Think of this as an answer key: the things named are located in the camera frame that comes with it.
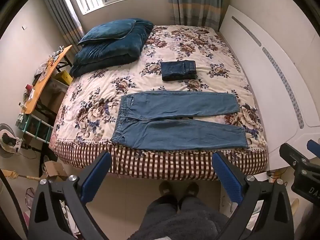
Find electric fan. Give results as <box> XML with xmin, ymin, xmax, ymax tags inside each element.
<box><xmin>0</xmin><ymin>123</ymin><xmax>22</xmax><ymax>159</ymax></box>

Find cardboard box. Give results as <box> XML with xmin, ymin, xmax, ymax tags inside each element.
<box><xmin>44</xmin><ymin>160</ymin><xmax>68</xmax><ymax>182</ymax></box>

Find folded dark blue quilt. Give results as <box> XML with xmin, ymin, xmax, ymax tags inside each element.
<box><xmin>69</xmin><ymin>19</ymin><xmax>154</xmax><ymax>78</ymax></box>

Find wooden folding table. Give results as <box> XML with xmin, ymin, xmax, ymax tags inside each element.
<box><xmin>19</xmin><ymin>45</ymin><xmax>73</xmax><ymax>115</ymax></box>

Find dark fleece jacket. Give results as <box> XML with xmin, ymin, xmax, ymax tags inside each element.
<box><xmin>135</xmin><ymin>206</ymin><xmax>250</xmax><ymax>240</ymax></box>

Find dark blue velvet pillow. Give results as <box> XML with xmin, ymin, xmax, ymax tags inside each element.
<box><xmin>77</xmin><ymin>18</ymin><xmax>137</xmax><ymax>46</ymax></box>

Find grey curtain with orange band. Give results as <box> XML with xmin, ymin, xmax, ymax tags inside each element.
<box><xmin>41</xmin><ymin>0</ymin><xmax>84</xmax><ymax>55</ymax></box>
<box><xmin>166</xmin><ymin>0</ymin><xmax>223</xmax><ymax>27</ymax></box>

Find white headboard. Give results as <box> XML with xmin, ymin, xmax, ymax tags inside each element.
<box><xmin>219</xmin><ymin>4</ymin><xmax>320</xmax><ymax>173</ymax></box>

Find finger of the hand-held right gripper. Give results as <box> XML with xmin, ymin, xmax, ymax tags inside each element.
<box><xmin>279</xmin><ymin>143</ymin><xmax>313</xmax><ymax>172</ymax></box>
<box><xmin>306</xmin><ymin>139</ymin><xmax>320</xmax><ymax>160</ymax></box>

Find blue denim pants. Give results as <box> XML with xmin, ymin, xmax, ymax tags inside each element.
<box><xmin>111</xmin><ymin>92</ymin><xmax>250</xmax><ymax>152</ymax></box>

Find person's right shoe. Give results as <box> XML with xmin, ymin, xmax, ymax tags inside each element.
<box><xmin>184</xmin><ymin>182</ymin><xmax>200</xmax><ymax>198</ymax></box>

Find green metal rack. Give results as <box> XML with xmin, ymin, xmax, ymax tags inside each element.
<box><xmin>16</xmin><ymin>114</ymin><xmax>54</xmax><ymax>144</ymax></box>

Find person's right leg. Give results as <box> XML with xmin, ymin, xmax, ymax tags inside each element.
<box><xmin>179</xmin><ymin>196</ymin><xmax>203</xmax><ymax>215</ymax></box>

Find broom with wooden handle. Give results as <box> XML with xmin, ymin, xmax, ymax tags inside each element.
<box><xmin>0</xmin><ymin>169</ymin><xmax>42</xmax><ymax>181</ymax></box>

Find person's left shoe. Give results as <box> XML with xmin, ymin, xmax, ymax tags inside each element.
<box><xmin>159</xmin><ymin>181</ymin><xmax>178</xmax><ymax>198</ymax></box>

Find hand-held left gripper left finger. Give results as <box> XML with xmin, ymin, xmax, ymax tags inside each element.
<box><xmin>28</xmin><ymin>151</ymin><xmax>112</xmax><ymax>240</ymax></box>

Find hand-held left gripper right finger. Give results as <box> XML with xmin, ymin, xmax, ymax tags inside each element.
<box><xmin>211</xmin><ymin>151</ymin><xmax>294</xmax><ymax>240</ymax></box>

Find checkered bed sheet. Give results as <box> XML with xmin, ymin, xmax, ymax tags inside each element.
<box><xmin>51</xmin><ymin>140</ymin><xmax>270</xmax><ymax>182</ymax></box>

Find person's shoe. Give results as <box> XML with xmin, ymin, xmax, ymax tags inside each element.
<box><xmin>159</xmin><ymin>181</ymin><xmax>178</xmax><ymax>198</ymax></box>
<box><xmin>184</xmin><ymin>182</ymin><xmax>200</xmax><ymax>198</ymax></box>

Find folded dark denim pants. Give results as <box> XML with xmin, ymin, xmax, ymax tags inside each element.
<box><xmin>160</xmin><ymin>60</ymin><xmax>197</xmax><ymax>82</ymax></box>

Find bed with floral cover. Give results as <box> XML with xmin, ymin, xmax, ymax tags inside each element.
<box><xmin>49</xmin><ymin>25</ymin><xmax>268</xmax><ymax>155</ymax></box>

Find clear plastic storage box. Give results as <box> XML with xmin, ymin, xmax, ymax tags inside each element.
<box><xmin>44</xmin><ymin>79</ymin><xmax>69</xmax><ymax>115</ymax></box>

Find person's leg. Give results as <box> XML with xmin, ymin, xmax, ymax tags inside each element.
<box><xmin>179</xmin><ymin>196</ymin><xmax>203</xmax><ymax>215</ymax></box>
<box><xmin>146</xmin><ymin>195</ymin><xmax>179</xmax><ymax>220</ymax></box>

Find yellow box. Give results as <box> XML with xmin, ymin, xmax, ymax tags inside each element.
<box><xmin>54</xmin><ymin>70</ymin><xmax>73</xmax><ymax>87</ymax></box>

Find person's left leg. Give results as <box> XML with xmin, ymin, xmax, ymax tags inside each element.
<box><xmin>146</xmin><ymin>195</ymin><xmax>179</xmax><ymax>220</ymax></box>

